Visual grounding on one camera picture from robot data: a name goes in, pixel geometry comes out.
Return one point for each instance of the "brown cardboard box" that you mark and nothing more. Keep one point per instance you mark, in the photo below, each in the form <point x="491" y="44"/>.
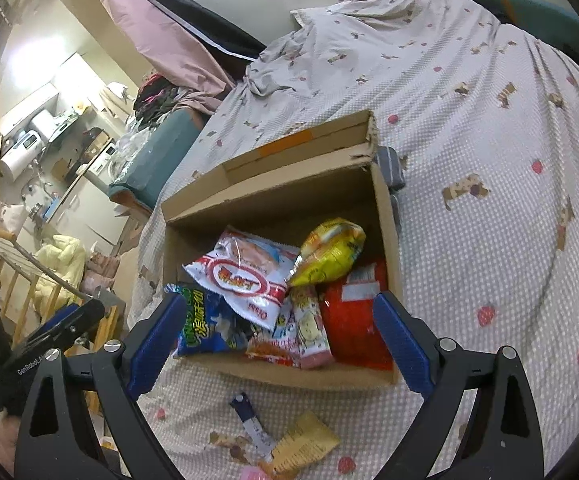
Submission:
<point x="279" y="200"/>

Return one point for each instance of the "pale yellow quilt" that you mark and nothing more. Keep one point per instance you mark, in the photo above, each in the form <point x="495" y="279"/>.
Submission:
<point x="62" y="265"/>

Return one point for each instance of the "checked printed blanket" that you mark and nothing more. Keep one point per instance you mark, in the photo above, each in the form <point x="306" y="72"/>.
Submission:
<point x="469" y="210"/>

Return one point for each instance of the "clear plastic bag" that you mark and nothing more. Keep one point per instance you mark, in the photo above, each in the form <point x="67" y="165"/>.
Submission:
<point x="128" y="150"/>

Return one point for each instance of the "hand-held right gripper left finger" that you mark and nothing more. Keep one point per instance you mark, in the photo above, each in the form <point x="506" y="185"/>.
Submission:
<point x="154" y="342"/>

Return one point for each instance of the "blue white small packet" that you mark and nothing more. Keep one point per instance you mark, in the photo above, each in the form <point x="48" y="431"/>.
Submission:
<point x="249" y="417"/>

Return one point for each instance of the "pink cartoon snack packet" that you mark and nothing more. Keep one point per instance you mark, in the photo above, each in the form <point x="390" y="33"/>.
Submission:
<point x="302" y="335"/>

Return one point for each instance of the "pile of clothes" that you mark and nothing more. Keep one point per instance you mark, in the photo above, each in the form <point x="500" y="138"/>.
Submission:
<point x="157" y="97"/>

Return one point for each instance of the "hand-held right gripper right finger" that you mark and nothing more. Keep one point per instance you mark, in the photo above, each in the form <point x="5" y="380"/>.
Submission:
<point x="404" y="347"/>

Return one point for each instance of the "pink cloth bundle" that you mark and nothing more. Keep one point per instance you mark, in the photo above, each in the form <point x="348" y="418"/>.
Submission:
<point x="102" y="272"/>

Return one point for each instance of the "yellow orange snack bag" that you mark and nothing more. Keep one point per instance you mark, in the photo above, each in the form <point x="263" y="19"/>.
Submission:
<point x="329" y="252"/>

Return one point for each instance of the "small pink item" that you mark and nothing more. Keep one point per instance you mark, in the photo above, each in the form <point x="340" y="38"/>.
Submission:
<point x="253" y="474"/>

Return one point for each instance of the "teal cushion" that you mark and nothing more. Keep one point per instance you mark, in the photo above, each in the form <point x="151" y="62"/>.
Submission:
<point x="539" y="12"/>

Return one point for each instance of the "red snack bag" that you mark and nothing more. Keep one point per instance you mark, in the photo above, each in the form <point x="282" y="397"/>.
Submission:
<point x="354" y="325"/>

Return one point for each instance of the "teal mattress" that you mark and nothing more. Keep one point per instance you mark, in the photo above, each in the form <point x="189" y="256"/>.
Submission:
<point x="154" y="160"/>

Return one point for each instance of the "blue green-print snack bag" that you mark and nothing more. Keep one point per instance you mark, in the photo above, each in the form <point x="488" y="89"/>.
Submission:
<point x="209" y="325"/>

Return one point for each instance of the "white water heater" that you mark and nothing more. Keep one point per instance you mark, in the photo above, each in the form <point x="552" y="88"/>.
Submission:
<point x="19" y="155"/>

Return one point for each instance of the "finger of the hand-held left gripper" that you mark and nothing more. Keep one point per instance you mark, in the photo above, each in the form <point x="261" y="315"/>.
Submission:
<point x="77" y="317"/>

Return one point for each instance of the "white red-ringed snack bag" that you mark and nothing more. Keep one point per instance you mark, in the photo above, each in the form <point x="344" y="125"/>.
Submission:
<point x="239" y="272"/>

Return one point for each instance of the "black curved panel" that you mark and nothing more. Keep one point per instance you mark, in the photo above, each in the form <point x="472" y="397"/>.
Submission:
<point x="219" y="27"/>

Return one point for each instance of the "beige snack packet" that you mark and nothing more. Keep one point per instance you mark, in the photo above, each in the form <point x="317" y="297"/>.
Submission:
<point x="302" y="440"/>

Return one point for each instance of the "person's left forearm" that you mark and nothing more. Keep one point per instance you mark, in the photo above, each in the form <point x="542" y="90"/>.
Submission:
<point x="2" y="437"/>

